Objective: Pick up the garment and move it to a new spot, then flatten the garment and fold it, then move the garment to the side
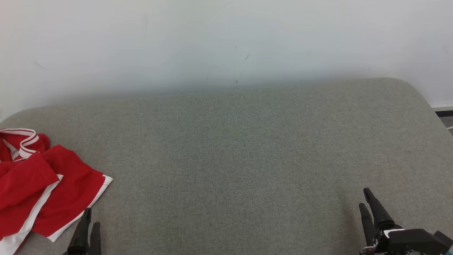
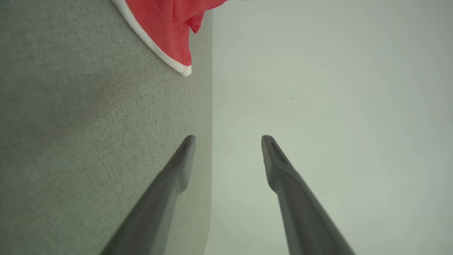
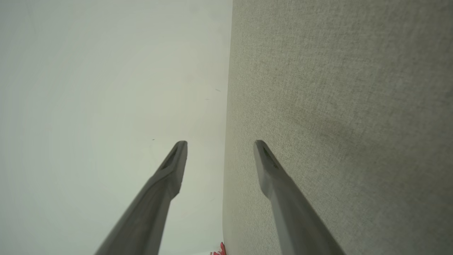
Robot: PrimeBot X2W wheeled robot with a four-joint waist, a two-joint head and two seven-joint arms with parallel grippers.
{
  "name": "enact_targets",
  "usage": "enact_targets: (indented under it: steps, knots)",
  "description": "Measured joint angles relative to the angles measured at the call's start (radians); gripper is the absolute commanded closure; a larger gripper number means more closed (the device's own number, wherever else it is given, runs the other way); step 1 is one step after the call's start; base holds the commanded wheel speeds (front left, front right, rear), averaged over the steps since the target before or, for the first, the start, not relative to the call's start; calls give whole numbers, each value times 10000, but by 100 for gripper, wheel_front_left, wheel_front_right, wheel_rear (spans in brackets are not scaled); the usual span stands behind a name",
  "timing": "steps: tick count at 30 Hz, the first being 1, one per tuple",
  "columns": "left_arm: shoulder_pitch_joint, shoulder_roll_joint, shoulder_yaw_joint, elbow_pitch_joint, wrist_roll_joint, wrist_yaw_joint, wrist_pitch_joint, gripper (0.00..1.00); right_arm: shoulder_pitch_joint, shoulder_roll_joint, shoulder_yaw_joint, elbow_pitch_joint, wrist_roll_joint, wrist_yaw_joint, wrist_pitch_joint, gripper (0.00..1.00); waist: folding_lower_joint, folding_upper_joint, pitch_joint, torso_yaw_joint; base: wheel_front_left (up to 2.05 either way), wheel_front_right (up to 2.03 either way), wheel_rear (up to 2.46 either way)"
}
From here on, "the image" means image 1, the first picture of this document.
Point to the red white-trimmed shorts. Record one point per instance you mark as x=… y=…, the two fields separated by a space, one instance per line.
x=70 y=184

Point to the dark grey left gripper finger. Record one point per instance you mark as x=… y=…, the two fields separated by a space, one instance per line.
x=95 y=241
x=80 y=237

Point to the red white basketball jersey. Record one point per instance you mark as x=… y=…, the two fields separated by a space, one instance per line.
x=39 y=141

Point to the black floor bar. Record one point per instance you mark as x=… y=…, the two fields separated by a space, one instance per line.
x=446 y=113

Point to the grey fabric sofa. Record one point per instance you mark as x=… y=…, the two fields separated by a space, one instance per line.
x=226 y=159

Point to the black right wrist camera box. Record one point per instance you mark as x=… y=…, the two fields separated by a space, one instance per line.
x=414 y=241

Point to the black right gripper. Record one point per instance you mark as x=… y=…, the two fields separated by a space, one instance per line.
x=380 y=241

